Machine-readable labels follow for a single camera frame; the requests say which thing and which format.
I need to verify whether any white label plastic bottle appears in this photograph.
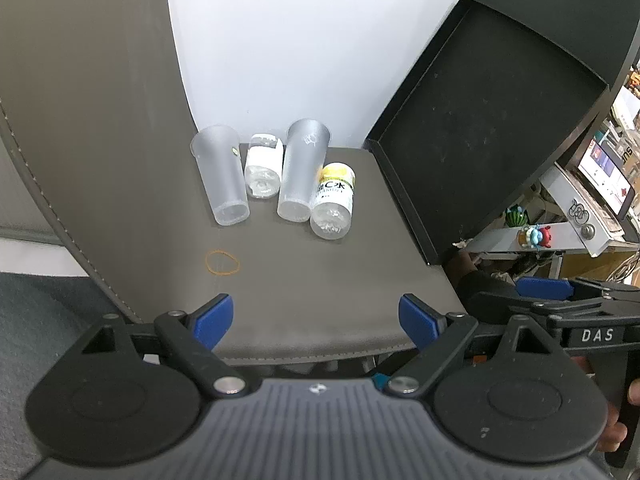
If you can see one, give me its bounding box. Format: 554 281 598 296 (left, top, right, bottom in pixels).
243 133 284 199

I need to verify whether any computer monitor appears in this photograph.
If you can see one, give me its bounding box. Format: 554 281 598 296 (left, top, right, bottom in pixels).
574 136 635 217

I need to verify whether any yellow label plastic bottle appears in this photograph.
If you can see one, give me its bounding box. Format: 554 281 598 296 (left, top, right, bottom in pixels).
309 162 357 240

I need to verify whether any orange rubber band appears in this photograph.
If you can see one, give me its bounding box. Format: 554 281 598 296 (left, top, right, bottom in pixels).
205 249 242 276

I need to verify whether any white shelf unit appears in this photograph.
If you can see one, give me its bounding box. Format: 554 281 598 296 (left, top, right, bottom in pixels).
464 164 640 259

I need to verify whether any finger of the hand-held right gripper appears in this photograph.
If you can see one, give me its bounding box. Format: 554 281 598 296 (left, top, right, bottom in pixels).
462 290 626 322
516 276 640 303

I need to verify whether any black rectangular tray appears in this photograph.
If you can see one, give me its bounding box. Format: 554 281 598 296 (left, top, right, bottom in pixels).
364 0 611 267

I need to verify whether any blue and red figurine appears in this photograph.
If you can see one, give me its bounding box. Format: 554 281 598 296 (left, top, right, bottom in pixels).
517 224 555 250

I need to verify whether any person's right hand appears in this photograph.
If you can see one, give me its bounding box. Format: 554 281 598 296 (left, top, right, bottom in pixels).
570 355 640 456

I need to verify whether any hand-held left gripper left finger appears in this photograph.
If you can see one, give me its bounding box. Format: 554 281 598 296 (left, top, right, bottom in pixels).
82 294 262 400

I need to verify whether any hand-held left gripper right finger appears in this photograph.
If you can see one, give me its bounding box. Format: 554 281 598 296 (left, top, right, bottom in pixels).
379 294 568 400

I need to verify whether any frosted plastic cup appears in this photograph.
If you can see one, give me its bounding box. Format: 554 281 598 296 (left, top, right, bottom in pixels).
190 124 250 227
276 118 333 223

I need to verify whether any grey leather mat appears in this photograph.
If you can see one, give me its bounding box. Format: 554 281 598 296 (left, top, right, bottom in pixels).
0 0 465 367

